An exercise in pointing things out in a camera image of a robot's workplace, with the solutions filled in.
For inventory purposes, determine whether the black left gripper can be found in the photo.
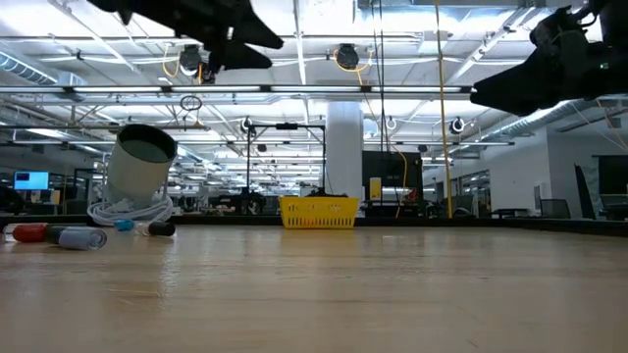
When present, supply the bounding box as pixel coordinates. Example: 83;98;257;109
86;0;286;74

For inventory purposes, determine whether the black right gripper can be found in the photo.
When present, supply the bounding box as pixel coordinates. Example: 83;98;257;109
469;41;628;118

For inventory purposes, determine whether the red marker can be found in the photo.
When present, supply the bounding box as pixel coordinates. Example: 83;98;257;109
2;222;65;244

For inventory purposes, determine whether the long ceiling light bar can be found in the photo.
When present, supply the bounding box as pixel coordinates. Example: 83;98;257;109
0;84;476;95

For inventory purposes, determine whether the black leaning panel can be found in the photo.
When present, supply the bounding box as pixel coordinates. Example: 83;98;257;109
573;165;599;221

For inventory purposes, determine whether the black mesh chair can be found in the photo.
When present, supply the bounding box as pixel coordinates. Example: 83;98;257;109
539;197;573;221

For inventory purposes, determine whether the white building column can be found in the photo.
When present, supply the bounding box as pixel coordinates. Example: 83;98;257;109
325;100;365;217

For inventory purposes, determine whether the black cabinet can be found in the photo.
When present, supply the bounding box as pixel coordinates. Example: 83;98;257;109
361;150;424;205

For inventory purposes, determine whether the yellow plastic basket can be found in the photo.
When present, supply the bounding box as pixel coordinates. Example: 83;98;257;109
278;195;361;230

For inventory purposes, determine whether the blue computer monitor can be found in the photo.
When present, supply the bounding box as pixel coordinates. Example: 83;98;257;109
13;171;51;192

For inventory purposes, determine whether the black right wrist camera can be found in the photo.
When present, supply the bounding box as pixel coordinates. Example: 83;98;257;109
528;5;593;56

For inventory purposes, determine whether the yellow hanging cable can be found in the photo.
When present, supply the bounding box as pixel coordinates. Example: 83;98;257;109
433;0;454;220

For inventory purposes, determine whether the black wire loop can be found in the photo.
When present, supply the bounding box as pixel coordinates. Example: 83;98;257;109
179;94;203;113

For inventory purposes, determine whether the black wall screen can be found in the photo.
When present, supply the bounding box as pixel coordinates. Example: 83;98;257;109
597;155;628;196

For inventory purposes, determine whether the black hanging cable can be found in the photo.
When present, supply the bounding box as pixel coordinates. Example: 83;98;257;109
370;0;393;153

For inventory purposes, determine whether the orange hanging cable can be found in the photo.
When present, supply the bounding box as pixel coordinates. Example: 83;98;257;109
392;146;409;220

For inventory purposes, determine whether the black aluminium table frame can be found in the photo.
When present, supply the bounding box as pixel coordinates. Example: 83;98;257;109
0;213;628;236

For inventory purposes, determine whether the white coiled cable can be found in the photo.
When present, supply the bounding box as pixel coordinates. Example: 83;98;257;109
86;193;175;227

